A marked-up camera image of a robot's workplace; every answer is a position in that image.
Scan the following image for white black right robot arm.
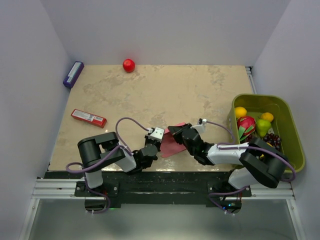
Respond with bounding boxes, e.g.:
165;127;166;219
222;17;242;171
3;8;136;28
168;119;292;197

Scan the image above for green plastic bin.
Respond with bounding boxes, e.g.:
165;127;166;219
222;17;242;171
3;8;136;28
226;94;306;173

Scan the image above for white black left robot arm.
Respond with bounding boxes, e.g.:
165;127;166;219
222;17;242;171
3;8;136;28
77;127;164;196

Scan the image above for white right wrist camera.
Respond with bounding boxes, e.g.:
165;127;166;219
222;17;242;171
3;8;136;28
191;118;207;134

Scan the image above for yellow lemon upper left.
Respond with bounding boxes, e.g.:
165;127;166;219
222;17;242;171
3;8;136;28
234;106;247;119

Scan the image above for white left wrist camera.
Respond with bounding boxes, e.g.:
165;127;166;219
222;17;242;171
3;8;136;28
146;127;165;142

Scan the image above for red apple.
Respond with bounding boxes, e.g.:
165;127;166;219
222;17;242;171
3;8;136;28
122;58;136;73

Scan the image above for pink paper box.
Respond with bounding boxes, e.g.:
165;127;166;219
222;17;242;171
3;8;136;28
160;128;186;158

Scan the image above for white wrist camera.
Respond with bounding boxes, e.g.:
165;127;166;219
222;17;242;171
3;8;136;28
191;118;207;134
146;127;165;142

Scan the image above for dark purple grapes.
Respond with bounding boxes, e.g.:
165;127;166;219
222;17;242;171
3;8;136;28
262;133;282;151

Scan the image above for red dragon fruit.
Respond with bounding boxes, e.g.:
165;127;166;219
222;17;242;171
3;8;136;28
236;116;256;141

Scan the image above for purple rectangular carton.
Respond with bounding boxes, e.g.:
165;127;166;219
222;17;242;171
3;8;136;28
63;61;85;89

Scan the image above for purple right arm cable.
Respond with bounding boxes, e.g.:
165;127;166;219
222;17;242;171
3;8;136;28
203;120;297;182

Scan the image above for red rectangular carton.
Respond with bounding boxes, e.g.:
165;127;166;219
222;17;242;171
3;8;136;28
71;109;107;128

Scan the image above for orange fruit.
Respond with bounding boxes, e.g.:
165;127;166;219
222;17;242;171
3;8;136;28
260;112;274;123

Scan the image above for green pear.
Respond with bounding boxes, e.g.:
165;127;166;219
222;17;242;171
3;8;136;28
255;119;272;138

